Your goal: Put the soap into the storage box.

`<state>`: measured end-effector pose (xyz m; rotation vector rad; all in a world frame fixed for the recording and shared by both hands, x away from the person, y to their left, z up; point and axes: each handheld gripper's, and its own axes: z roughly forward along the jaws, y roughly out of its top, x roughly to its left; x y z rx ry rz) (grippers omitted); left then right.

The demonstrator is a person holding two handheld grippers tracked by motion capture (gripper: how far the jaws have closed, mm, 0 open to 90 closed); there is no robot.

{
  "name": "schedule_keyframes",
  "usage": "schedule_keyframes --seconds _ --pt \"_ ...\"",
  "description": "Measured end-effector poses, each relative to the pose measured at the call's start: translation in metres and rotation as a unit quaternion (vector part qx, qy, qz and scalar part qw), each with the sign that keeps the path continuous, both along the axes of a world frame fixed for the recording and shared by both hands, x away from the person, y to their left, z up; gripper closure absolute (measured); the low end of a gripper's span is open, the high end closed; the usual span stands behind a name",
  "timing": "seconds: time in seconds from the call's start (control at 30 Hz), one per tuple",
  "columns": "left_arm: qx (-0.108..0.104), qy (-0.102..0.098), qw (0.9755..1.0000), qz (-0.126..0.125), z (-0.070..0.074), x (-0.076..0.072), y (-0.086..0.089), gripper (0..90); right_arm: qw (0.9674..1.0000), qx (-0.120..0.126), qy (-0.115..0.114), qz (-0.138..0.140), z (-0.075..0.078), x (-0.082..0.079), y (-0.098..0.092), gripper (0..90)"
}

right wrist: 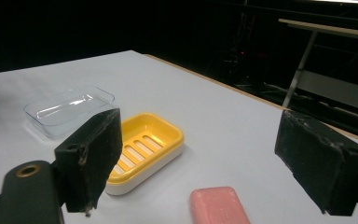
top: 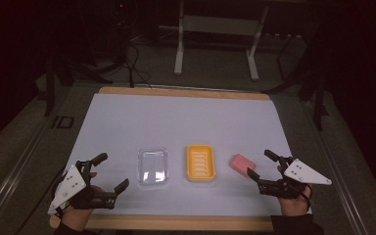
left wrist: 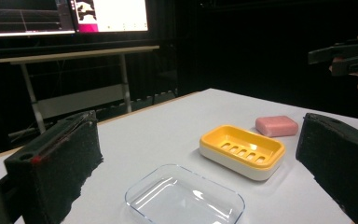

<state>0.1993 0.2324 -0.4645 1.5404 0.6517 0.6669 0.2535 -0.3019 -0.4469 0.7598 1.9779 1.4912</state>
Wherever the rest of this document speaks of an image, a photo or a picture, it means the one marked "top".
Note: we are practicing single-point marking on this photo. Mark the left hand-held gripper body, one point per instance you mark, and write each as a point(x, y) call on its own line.
point(71, 184)

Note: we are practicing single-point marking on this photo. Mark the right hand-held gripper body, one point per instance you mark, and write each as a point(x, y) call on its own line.
point(302, 173)

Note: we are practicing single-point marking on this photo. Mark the pink soap bar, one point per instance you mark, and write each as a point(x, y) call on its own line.
point(242, 163)

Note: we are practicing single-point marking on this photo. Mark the clear plastic container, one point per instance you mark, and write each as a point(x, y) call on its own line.
point(153, 167)

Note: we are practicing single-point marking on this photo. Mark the yellow soap dish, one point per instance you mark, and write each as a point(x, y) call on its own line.
point(200, 162)

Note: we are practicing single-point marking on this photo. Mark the person's left hand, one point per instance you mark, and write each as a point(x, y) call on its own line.
point(73, 218)

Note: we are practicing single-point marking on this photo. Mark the person's right hand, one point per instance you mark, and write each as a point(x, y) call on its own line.
point(293, 206)

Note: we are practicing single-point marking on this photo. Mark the black tripod stand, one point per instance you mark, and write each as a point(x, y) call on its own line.
point(318, 98)
point(50, 81)

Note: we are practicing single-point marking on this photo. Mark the white table mat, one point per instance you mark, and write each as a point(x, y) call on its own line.
point(182, 120)

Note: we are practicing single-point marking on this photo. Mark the metal floor rail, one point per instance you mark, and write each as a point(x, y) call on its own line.
point(13, 176)
point(339, 169)

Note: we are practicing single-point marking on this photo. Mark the black floor bracket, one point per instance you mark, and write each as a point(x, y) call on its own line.
point(63, 122)

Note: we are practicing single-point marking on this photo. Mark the white metal desk frame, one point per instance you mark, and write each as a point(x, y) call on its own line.
point(220, 25)

